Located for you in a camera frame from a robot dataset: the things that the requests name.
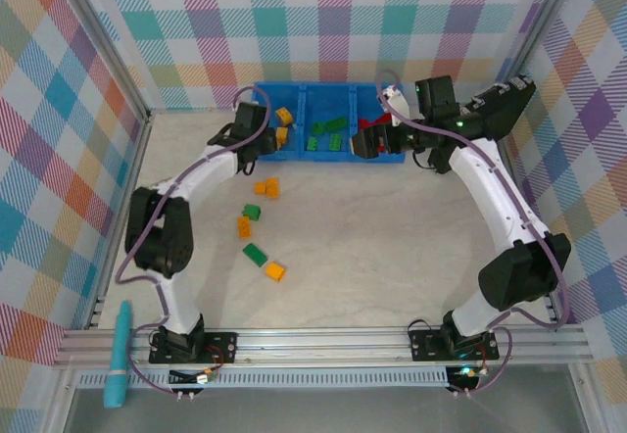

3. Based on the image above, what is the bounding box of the blue three-compartment bin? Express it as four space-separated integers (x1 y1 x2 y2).
248 81 408 166

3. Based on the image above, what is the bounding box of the black hard case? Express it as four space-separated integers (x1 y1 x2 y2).
459 73 538 143

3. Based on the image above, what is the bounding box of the black connector board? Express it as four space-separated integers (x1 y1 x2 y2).
448 364 481 390
168 367 219 388

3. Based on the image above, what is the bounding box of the teal marker pen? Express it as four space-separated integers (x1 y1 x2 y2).
102 300 133 409

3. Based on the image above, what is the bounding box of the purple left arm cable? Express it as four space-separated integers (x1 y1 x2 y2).
116 87 273 398

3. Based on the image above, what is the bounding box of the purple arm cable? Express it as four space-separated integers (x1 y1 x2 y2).
116 87 273 398
376 71 572 398

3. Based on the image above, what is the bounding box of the aluminium table side rail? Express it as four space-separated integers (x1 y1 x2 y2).
497 136 562 329
85 109 154 331

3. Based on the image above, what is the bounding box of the aluminium frame post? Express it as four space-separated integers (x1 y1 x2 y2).
508 0 584 79
57 0 153 120

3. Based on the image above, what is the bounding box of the aluminium mounting rail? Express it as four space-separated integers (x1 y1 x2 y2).
53 323 589 370

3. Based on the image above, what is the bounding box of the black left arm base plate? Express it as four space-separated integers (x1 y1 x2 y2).
148 330 240 366

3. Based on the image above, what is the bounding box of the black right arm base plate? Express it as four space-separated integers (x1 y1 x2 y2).
408 327 501 363

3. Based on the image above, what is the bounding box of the grey slotted cable duct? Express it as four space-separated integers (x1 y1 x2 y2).
77 367 450 389

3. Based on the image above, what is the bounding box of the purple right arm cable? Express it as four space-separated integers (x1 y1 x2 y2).
376 71 572 398

